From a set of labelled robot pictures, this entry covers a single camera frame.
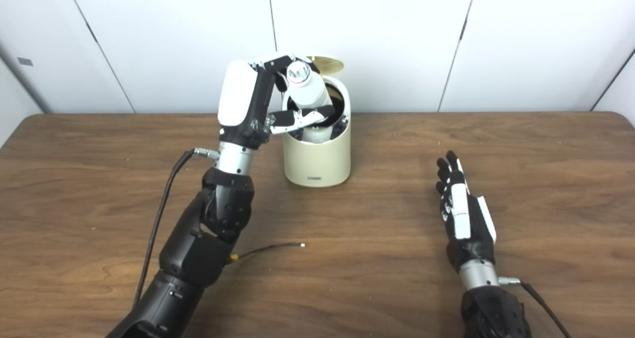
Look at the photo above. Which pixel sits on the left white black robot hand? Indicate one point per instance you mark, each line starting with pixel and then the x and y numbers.
pixel 238 100

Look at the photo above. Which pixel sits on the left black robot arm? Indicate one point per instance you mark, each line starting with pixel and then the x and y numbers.
pixel 198 248

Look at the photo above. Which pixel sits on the cream-colored round bin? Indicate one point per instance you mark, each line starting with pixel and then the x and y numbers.
pixel 317 159

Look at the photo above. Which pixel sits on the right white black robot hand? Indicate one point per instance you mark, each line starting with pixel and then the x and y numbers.
pixel 471 243

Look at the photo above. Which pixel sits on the round cream bin lid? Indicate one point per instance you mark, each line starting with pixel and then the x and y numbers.
pixel 328 65

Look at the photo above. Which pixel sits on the small white plastic bottle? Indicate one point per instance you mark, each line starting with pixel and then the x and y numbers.
pixel 310 92

